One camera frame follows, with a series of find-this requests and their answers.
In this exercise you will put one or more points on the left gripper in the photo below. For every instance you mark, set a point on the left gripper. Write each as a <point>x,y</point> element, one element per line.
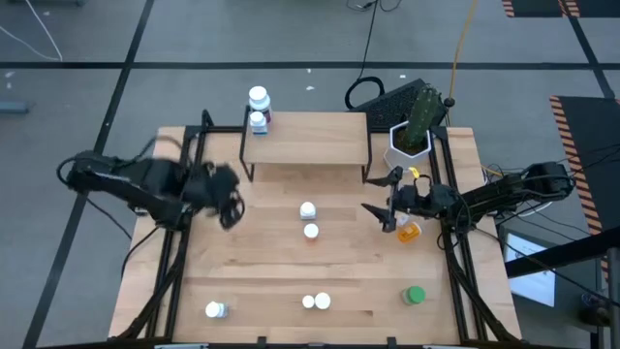
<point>206,189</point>

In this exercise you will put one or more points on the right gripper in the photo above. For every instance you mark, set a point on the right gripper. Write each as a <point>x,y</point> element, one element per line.
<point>426,199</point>

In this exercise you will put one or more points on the orange pill bottle white cap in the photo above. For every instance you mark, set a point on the orange pill bottle white cap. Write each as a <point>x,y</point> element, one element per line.
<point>409,234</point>
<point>322,300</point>
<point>311,231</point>

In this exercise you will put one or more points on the white bottle blue label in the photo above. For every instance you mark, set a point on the white bottle blue label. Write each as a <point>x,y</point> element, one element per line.
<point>257,120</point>
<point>307,209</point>
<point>213,309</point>

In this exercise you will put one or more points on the green-capped bottle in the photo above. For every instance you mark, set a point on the green-capped bottle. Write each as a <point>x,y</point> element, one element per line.
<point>414,295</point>

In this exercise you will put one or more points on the large white medicine bottle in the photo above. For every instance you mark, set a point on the large white medicine bottle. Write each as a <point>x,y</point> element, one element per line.
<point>258,94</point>

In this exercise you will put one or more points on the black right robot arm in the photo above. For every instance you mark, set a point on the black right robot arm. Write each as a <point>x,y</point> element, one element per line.
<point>508,191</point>

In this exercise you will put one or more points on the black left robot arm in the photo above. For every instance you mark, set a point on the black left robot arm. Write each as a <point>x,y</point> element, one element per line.
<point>121,179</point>

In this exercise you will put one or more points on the wooden shelf black metal legs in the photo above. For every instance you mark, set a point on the wooden shelf black metal legs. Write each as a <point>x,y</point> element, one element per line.
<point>310,140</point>

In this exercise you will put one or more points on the yellow tag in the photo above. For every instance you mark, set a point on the yellow tag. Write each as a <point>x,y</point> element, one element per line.
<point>413,172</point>

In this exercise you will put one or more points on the cactus in white pot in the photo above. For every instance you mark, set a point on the cactus in white pot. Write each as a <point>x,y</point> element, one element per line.
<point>407,155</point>

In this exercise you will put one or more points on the black keyboard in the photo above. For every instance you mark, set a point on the black keyboard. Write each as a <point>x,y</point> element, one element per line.
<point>387,109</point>

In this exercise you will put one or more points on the white-screen monitor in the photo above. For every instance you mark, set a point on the white-screen monitor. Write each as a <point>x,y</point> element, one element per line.
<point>533,288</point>

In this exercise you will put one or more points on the black metal bar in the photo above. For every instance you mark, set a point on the black metal bar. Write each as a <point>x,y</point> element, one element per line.
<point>557,254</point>

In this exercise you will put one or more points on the black mat orange striped edge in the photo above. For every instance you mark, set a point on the black mat orange striped edge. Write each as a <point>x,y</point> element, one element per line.
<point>596,145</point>
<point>537,6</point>

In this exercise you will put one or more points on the grey floor block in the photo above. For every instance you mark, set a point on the grey floor block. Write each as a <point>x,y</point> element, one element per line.
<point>12,107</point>

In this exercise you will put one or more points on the black aluminium table frame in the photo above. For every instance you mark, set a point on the black aluminium table frame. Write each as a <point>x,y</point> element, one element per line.
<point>194,130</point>

